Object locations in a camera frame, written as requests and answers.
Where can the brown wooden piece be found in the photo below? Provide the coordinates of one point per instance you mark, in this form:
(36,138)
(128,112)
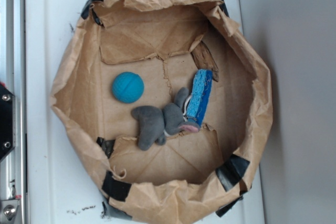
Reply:
(204,59)

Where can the grey plush elephant toy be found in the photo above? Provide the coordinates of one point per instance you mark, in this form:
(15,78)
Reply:
(157,124)

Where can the blue rubber ball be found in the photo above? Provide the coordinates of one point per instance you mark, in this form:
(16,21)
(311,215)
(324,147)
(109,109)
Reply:
(127,87)

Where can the black metal bracket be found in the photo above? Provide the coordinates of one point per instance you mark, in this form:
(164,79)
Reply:
(7,125)

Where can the white plastic tray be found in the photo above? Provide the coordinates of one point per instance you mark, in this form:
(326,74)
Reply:
(59,189)

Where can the blue sponge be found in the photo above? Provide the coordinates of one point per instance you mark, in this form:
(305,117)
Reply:
(201,90)

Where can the aluminium frame rail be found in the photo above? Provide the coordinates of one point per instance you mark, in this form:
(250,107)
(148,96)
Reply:
(14,206)

